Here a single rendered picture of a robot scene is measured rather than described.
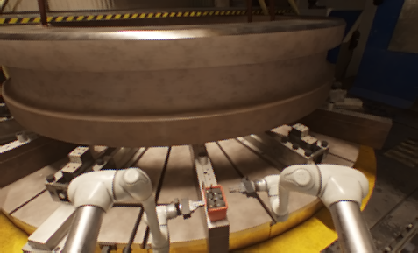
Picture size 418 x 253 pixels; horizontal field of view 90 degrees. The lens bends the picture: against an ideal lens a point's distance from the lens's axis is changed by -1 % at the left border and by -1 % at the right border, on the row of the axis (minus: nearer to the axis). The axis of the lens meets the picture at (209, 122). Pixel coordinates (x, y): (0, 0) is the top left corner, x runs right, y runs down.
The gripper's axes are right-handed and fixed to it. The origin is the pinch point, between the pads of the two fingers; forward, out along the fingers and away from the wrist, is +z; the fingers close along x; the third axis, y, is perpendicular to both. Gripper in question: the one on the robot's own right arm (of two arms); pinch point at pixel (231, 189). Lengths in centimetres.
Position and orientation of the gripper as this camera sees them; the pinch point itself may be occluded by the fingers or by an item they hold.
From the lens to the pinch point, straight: 146.5
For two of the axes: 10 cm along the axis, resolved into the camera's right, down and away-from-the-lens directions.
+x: 1.8, 4.6, -8.7
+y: -0.2, -8.8, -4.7
